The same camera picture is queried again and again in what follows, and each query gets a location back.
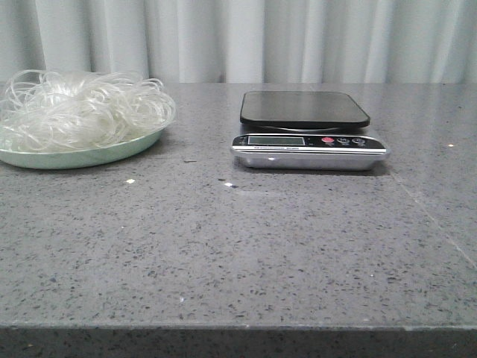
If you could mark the black silver kitchen scale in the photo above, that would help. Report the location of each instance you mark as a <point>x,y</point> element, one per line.
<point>308,130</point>

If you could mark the white translucent vermicelli bundle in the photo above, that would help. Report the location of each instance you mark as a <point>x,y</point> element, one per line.
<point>51,111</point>

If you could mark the light green round plate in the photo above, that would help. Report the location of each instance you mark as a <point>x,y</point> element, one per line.
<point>81,158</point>

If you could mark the white pleated curtain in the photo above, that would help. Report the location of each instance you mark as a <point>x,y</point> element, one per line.
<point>246,41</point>

